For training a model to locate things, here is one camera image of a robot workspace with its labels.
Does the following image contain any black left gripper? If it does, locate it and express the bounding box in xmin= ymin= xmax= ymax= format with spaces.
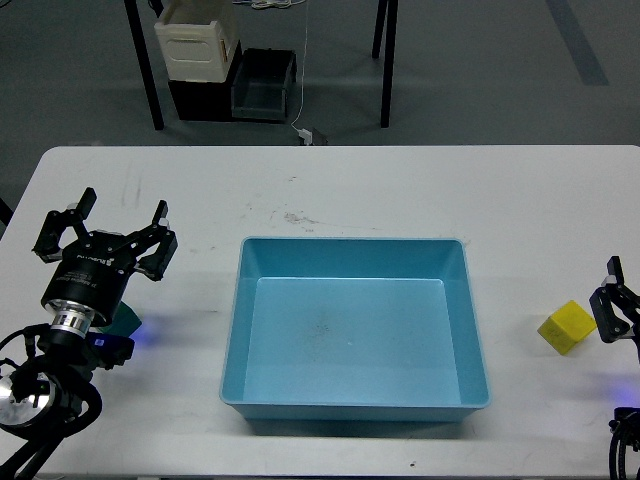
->
xmin=32 ymin=187 xmax=178 ymax=324

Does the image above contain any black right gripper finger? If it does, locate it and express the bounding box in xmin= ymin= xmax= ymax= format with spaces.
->
xmin=589 ymin=256 xmax=639 ymax=344

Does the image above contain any yellow wooden block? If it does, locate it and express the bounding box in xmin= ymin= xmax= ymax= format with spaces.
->
xmin=537 ymin=300 xmax=596 ymax=355

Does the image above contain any green wooden block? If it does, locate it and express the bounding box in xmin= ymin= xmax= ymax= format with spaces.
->
xmin=96 ymin=301 xmax=142 ymax=337

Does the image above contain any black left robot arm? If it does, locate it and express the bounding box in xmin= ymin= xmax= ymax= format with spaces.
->
xmin=1 ymin=188 xmax=178 ymax=479

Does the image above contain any black base box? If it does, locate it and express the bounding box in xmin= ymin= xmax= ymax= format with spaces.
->
xmin=168 ymin=44 xmax=243 ymax=122

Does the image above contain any light blue plastic box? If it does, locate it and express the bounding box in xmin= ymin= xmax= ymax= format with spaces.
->
xmin=220 ymin=237 xmax=491 ymax=423

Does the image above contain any cream plastic crate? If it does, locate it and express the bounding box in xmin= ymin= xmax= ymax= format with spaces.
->
xmin=154 ymin=0 xmax=239 ymax=83

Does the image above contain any dark grey storage bin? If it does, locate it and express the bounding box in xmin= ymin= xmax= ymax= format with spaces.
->
xmin=231 ymin=48 xmax=297 ymax=122

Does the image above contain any white power adapter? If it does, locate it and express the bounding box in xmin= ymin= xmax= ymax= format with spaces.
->
xmin=298 ymin=129 xmax=313 ymax=146

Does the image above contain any black table leg left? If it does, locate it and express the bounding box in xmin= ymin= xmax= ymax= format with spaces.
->
xmin=123 ymin=0 xmax=164 ymax=131

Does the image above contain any black table leg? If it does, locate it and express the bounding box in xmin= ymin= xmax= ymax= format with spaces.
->
xmin=371 ymin=0 xmax=399 ymax=128
xmin=123 ymin=0 xmax=164 ymax=131

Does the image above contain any black table leg right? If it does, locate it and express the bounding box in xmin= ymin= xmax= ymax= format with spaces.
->
xmin=371 ymin=0 xmax=399 ymax=128

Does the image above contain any black cable bottom right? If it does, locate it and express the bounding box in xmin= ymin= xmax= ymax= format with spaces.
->
xmin=607 ymin=407 xmax=640 ymax=480

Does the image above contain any white power cable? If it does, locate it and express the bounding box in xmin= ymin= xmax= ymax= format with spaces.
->
xmin=291 ymin=0 xmax=309 ymax=132

